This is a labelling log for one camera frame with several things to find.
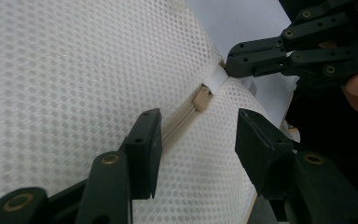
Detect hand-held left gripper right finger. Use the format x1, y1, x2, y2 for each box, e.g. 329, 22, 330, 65
234, 107, 358, 224

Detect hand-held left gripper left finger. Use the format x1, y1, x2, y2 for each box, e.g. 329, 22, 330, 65
74, 107, 163, 224

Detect white mesh laundry bag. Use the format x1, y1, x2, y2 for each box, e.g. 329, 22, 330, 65
0, 0, 273, 224

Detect light blue table mat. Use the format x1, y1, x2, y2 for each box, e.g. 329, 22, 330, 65
186, 0, 300, 129

